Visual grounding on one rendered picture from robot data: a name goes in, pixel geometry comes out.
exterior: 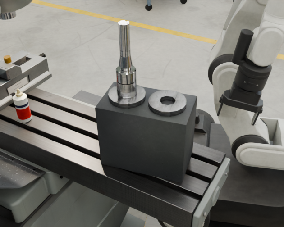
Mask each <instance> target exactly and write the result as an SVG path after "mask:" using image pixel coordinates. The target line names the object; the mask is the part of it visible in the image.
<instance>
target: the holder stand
mask: <svg viewBox="0 0 284 227"><path fill-rule="evenodd" d="M196 109H197V96H195V95H188V94H182V93H180V92H177V91H174V90H159V89H153V88H148V87H142V86H140V85H137V94H136V95H135V96H134V97H133V98H130V99H124V98H121V97H119V96H118V95H117V83H116V82H113V83H112V85H111V86H110V87H109V89H108V90H107V92H106V93H105V94H104V96H103V97H102V99H101V100H100V101H99V103H98V104H97V105H96V107H95V112H96V123H97V132H98V140H99V149H100V157H101V164H103V165H107V166H111V167H115V168H120V169H124V170H129V171H132V172H137V173H142V174H146V175H150V176H154V177H159V178H163V179H167V180H171V181H175V182H180V183H182V182H183V179H184V176H185V173H186V170H187V167H188V164H189V160H190V158H191V155H192V149H193V139H194V128H195V119H196Z"/></svg>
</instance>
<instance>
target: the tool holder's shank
mask: <svg viewBox="0 0 284 227"><path fill-rule="evenodd" d="M118 27H119V51H120V57H119V66H120V67H121V70H123V71H129V70H130V69H131V67H132V65H133V63H132V58H131V49H130V23H129V21H125V20H122V21H119V22H118Z"/></svg>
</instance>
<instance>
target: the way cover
mask: <svg viewBox="0 0 284 227"><path fill-rule="evenodd" d="M13 161H14V162H13ZM8 168H9V169H8ZM17 173H18V174H17ZM37 173H38V174H37ZM45 173H46V172H45V171H42V170H40V169H38V168H36V167H34V166H32V165H29V164H27V163H25V162H23V161H21V160H19V159H16V158H14V157H10V155H8V154H5V153H3V152H1V151H0V174H1V175H0V189H20V188H23V187H25V186H26V185H28V184H29V183H31V182H32V181H34V180H36V179H37V178H39V177H40V176H42V175H44V174H45ZM1 176H2V177H1ZM1 184H3V185H1ZM4 184H5V185H4Z"/></svg>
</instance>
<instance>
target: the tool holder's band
mask: <svg viewBox="0 0 284 227"><path fill-rule="evenodd" d="M135 74H136V67H134V66H132V67H131V69H130V70H129V71H123V70H121V67H120V66H118V67H117V68H116V75H117V76H119V77H123V78H128V77H132V76H134V75H135Z"/></svg>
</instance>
